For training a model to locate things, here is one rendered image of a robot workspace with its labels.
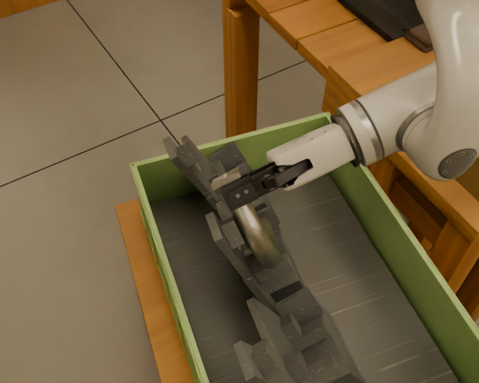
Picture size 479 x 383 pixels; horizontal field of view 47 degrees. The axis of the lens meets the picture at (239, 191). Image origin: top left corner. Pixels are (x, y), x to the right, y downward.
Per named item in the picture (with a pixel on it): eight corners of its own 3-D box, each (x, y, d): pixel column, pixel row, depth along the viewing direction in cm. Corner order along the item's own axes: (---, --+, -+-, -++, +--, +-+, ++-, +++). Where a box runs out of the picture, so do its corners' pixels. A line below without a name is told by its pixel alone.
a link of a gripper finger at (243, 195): (266, 166, 70) (220, 188, 71) (268, 169, 67) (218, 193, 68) (277, 188, 71) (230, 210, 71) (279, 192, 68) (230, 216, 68)
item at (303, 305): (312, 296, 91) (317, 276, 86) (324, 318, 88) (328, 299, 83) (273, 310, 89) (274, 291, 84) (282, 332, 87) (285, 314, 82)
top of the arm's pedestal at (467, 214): (581, 184, 120) (590, 172, 117) (471, 244, 110) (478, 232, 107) (474, 98, 137) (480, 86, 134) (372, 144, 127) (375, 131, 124)
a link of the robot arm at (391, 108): (391, 175, 70) (360, 132, 77) (486, 129, 70) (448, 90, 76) (379, 129, 65) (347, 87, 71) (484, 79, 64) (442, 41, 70)
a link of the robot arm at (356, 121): (347, 100, 75) (327, 109, 75) (361, 99, 66) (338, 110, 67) (372, 155, 76) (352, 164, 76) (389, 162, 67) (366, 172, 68)
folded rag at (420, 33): (424, 54, 134) (428, 44, 132) (402, 37, 138) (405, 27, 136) (455, 42, 137) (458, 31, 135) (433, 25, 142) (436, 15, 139)
